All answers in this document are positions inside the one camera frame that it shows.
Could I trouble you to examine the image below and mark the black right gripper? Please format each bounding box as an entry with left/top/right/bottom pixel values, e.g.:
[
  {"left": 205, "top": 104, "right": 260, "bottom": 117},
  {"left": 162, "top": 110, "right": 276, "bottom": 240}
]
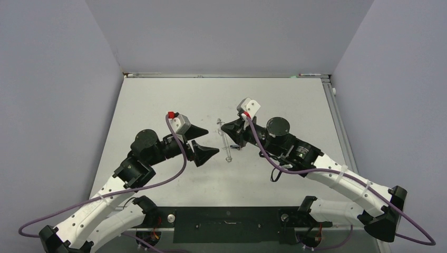
[{"left": 222, "top": 115, "right": 283, "bottom": 157}]

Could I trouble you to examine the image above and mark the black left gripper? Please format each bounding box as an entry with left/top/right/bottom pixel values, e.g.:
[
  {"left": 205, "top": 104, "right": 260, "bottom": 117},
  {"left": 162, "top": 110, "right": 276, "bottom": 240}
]
[{"left": 147, "top": 124, "right": 218, "bottom": 166}]

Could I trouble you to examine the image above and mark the metal ring plate with keyrings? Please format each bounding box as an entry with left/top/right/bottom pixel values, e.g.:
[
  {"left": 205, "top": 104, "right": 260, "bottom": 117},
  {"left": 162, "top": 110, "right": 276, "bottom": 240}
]
[{"left": 217, "top": 118, "right": 232, "bottom": 163}]

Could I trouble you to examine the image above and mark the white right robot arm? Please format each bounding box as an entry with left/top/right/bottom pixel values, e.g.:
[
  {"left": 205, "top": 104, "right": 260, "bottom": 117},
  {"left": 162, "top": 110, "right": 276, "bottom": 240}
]
[{"left": 221, "top": 117, "right": 407, "bottom": 242}]

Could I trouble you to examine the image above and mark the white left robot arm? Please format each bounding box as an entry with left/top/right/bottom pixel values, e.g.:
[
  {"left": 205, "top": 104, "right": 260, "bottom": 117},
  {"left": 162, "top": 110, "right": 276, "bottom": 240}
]
[{"left": 38, "top": 129, "right": 219, "bottom": 252}]

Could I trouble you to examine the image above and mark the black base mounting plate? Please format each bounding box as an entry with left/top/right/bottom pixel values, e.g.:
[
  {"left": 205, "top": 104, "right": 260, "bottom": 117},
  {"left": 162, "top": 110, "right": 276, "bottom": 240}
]
[{"left": 152, "top": 206, "right": 332, "bottom": 244}]

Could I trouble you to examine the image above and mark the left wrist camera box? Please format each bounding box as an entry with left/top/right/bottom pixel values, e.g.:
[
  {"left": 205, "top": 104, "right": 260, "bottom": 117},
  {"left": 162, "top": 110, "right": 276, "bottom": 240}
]
[{"left": 168, "top": 111, "right": 191, "bottom": 135}]

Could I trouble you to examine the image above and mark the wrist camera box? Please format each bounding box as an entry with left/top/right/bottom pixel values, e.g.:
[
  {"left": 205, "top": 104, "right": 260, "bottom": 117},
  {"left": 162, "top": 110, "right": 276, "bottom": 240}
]
[
  {"left": 168, "top": 111, "right": 191, "bottom": 135},
  {"left": 237, "top": 97, "right": 261, "bottom": 119}
]

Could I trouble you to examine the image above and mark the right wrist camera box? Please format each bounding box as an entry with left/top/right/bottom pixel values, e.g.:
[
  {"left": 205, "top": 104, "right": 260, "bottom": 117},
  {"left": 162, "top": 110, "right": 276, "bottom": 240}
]
[{"left": 237, "top": 97, "right": 261, "bottom": 119}]

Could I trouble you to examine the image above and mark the aluminium rail back edge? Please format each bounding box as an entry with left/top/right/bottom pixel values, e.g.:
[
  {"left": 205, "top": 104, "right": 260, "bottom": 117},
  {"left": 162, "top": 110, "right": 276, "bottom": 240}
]
[{"left": 123, "top": 73, "right": 330, "bottom": 79}]

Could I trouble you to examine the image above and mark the aluminium rail edge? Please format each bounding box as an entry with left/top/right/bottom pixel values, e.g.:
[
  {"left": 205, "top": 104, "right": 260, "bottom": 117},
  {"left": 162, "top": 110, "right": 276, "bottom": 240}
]
[
  {"left": 321, "top": 75, "right": 358, "bottom": 173},
  {"left": 123, "top": 73, "right": 330, "bottom": 79}
]

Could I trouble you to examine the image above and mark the aluminium rail right edge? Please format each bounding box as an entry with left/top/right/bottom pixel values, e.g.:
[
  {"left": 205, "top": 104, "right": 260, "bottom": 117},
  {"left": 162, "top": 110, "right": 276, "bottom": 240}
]
[{"left": 321, "top": 75, "right": 358, "bottom": 173}]

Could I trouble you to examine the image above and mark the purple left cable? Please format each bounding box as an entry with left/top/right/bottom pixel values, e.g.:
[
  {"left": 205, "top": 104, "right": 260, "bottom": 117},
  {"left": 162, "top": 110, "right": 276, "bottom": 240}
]
[{"left": 18, "top": 116, "right": 189, "bottom": 239}]

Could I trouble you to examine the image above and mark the purple cable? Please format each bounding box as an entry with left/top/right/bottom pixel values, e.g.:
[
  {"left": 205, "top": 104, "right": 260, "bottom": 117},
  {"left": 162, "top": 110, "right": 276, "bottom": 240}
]
[
  {"left": 244, "top": 115, "right": 436, "bottom": 247},
  {"left": 18, "top": 116, "right": 189, "bottom": 239}
]

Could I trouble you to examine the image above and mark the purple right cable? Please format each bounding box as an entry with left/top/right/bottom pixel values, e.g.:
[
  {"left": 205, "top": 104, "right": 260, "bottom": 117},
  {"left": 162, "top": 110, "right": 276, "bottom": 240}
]
[{"left": 244, "top": 115, "right": 436, "bottom": 247}]

